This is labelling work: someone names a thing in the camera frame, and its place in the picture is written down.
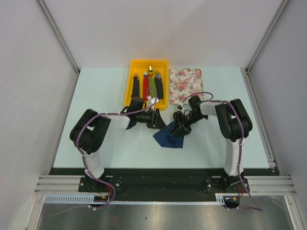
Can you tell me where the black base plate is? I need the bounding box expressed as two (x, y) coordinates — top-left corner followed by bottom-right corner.
(49, 168), (277, 202)

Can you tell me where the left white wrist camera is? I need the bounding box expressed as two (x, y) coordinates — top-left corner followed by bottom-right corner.
(146, 95), (159, 111)

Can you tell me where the gold spoon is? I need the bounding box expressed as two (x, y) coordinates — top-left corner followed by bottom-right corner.
(148, 66), (154, 76)

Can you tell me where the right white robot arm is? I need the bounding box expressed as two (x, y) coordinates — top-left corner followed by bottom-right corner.
(170, 93), (253, 192)

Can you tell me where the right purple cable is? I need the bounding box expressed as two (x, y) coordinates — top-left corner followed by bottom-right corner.
(177, 92), (264, 212)

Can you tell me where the black napkin roll left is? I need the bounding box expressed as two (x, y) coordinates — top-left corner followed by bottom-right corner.
(131, 73), (140, 98)

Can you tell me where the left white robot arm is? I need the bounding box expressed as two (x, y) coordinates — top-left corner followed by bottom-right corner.
(70, 97), (167, 192)

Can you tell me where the dark blue paper napkin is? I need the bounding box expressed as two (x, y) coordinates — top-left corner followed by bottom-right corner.
(153, 121), (184, 149)

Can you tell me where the black napkin roll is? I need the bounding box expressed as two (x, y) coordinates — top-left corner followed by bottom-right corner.
(154, 72), (164, 99)
(131, 73), (140, 98)

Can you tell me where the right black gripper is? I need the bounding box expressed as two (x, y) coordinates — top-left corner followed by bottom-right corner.
(170, 112), (207, 138)

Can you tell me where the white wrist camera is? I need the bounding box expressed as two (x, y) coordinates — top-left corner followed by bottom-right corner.
(177, 104), (183, 110)
(146, 95), (159, 111)

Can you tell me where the yellow plastic bin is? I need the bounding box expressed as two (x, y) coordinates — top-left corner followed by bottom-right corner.
(124, 59), (169, 110)

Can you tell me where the green napkin roll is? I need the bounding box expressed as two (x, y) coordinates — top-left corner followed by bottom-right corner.
(148, 76), (156, 98)

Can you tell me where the black napkin roll right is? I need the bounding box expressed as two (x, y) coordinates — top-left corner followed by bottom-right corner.
(154, 72), (164, 99)

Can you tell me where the red napkin roll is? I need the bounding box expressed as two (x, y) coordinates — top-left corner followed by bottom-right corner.
(142, 72), (149, 101)

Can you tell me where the white slotted cable duct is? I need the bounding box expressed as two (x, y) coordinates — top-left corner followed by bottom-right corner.
(45, 195), (109, 204)

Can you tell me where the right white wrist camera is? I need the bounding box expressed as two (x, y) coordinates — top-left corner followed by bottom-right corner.
(177, 104), (183, 110)

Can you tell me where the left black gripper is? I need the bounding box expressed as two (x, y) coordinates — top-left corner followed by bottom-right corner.
(135, 108), (167, 130)

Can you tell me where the floral rectangular tray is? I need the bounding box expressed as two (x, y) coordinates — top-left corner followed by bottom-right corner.
(168, 68), (204, 105)

